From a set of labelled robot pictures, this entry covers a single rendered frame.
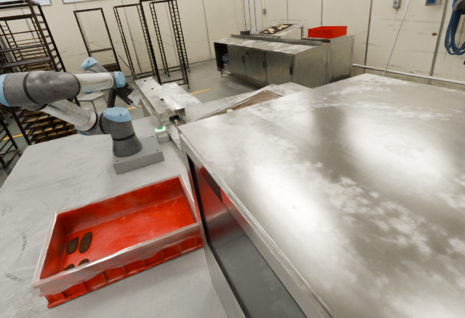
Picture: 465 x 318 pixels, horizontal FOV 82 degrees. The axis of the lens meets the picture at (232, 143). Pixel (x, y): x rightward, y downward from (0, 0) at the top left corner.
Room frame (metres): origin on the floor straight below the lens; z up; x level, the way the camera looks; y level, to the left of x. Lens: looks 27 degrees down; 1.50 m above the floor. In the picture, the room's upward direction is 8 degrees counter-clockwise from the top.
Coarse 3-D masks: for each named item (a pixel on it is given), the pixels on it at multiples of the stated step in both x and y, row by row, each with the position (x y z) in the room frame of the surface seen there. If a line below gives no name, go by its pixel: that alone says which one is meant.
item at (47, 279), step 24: (120, 192) 0.85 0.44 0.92; (144, 192) 0.87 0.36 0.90; (168, 192) 0.89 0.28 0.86; (72, 216) 0.78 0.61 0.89; (96, 216) 0.81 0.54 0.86; (192, 216) 0.72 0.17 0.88; (48, 240) 0.65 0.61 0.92; (168, 240) 0.59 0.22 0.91; (48, 264) 0.57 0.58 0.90; (96, 264) 0.53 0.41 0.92; (120, 264) 0.54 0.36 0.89; (48, 288) 0.49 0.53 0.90
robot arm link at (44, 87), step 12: (36, 72) 0.98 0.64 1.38; (48, 72) 1.00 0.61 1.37; (60, 72) 1.03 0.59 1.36; (120, 72) 1.36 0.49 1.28; (36, 84) 0.94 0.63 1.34; (48, 84) 0.95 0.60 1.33; (60, 84) 0.98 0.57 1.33; (72, 84) 1.01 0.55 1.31; (84, 84) 1.09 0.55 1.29; (96, 84) 1.17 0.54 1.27; (108, 84) 1.26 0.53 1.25; (120, 84) 1.33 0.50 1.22; (36, 96) 0.94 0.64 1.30; (48, 96) 0.95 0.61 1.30; (60, 96) 0.97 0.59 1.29; (72, 96) 1.02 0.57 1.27
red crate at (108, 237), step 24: (120, 216) 0.83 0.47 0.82; (144, 216) 0.82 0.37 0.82; (168, 216) 0.80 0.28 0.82; (96, 240) 0.72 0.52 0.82; (120, 240) 0.71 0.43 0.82; (144, 240) 0.69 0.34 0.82; (192, 240) 0.63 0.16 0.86; (144, 264) 0.57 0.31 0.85; (72, 288) 0.51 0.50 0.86; (96, 288) 0.52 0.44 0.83
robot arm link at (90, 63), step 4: (84, 60) 1.47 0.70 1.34; (88, 60) 1.44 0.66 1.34; (92, 60) 1.45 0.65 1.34; (84, 64) 1.42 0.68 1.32; (88, 64) 1.42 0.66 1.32; (92, 64) 1.43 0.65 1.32; (96, 64) 1.45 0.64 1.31; (100, 64) 1.49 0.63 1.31; (84, 68) 1.43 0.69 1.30; (88, 68) 1.42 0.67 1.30; (92, 68) 1.42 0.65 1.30; (96, 68) 1.43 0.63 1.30; (100, 68) 1.46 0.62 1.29; (104, 68) 1.49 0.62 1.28; (100, 72) 1.45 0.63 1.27; (104, 72) 1.47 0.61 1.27; (108, 72) 1.49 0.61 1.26
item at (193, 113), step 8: (288, 88) 2.21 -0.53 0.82; (296, 88) 2.18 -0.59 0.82; (304, 88) 2.15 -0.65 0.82; (232, 96) 2.20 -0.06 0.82; (240, 96) 2.17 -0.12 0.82; (200, 104) 2.09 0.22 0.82; (208, 104) 2.07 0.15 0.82; (216, 104) 2.04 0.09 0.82; (224, 104) 2.02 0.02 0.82; (192, 112) 1.94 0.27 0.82; (200, 112) 1.92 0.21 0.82; (208, 112) 1.89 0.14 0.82; (184, 120) 1.79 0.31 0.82; (192, 120) 1.77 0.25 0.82
